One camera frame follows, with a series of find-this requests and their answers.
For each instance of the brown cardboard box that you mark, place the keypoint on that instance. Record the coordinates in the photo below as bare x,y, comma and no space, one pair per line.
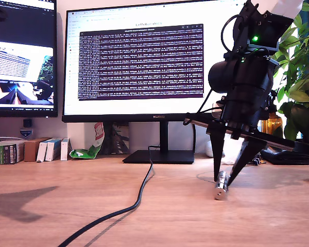
31,150

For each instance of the white game controller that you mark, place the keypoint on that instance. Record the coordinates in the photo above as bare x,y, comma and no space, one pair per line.
208,150

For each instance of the green printed box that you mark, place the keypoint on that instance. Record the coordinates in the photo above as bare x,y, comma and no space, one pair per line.
9,153

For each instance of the metallic silver laser pointer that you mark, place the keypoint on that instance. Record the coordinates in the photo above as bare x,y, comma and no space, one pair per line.
220,191

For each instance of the small black cube device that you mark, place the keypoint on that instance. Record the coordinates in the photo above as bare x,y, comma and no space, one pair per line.
27,123

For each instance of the green leafy houseplant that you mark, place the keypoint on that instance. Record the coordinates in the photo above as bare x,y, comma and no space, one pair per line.
301,90

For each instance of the green white snack bag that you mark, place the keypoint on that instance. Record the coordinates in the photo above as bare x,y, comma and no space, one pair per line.
85,153

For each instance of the large black Huawei monitor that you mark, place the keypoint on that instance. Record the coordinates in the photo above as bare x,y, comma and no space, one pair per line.
118,64

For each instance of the patterned dark card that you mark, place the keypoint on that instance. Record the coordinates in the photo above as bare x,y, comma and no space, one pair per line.
118,138

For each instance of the amber glass pump bottle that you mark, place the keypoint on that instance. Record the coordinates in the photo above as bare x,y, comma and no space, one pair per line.
270,126

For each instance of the small white box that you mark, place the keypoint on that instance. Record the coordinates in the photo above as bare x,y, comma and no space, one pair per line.
64,149
42,152
51,150

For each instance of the black monitor with camera feed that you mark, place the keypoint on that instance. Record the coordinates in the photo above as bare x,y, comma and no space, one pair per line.
23,31

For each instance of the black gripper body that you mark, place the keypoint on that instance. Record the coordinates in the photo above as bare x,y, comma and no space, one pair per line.
244,115

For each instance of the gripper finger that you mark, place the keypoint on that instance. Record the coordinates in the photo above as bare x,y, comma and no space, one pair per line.
247,154
217,151

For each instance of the blue shield badge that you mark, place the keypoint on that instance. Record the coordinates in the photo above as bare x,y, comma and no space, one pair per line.
26,133

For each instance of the black leather pouch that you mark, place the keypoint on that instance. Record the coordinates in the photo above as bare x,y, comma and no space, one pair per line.
288,158

